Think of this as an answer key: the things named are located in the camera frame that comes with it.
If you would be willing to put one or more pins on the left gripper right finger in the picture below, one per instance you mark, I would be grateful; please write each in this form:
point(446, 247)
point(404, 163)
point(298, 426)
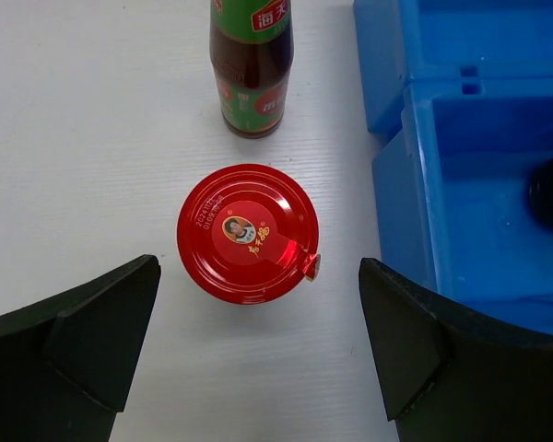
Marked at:
point(450, 373)

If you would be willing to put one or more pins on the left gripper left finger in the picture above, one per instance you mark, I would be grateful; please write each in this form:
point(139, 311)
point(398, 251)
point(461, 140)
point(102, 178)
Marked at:
point(67, 362)

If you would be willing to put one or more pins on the tall sauce bottle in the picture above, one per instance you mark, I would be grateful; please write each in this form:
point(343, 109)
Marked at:
point(251, 48)

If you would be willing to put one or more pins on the blue three-compartment plastic bin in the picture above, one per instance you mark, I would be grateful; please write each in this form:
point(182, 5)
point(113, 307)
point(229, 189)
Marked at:
point(463, 91)

